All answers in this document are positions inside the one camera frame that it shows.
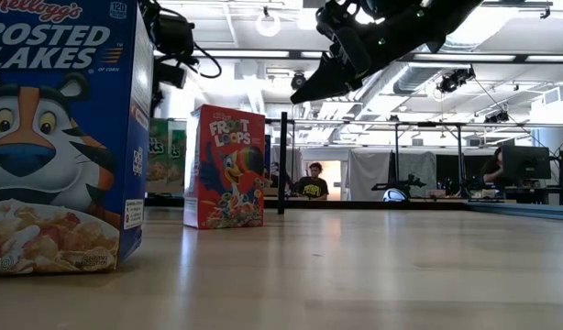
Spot black overhead camera rig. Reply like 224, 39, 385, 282
436, 67, 476, 95
485, 109, 511, 124

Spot black dome camera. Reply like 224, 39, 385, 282
290, 71, 308, 92

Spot white hanging ring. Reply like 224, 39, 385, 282
256, 11, 282, 38

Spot black table edge rail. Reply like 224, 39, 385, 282
143, 196, 469, 212

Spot black metal shelf frame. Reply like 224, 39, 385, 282
264, 111, 295, 215

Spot blue table edge strip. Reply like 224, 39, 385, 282
464, 200, 563, 223

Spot grey hanging curtain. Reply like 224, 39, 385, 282
347, 149, 438, 202

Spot white and black ball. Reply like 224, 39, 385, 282
381, 187, 409, 203

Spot overhead LED light bar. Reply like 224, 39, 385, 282
152, 48, 563, 64

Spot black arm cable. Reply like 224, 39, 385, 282
192, 41, 223, 80

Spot red Froot Loops cereal box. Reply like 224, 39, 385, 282
183, 104, 267, 230

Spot black metal stand frame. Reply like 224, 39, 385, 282
393, 121, 466, 199

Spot green Apple Jacks cereal box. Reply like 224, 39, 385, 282
146, 117, 170, 194
168, 119, 188, 193

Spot person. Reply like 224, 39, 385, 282
480, 146, 505, 184
295, 160, 331, 202

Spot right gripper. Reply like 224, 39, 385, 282
289, 8, 429, 106

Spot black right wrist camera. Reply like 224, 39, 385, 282
315, 2, 356, 45

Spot silver ventilation duct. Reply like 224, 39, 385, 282
393, 63, 447, 95

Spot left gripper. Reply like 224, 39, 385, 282
151, 60, 190, 91

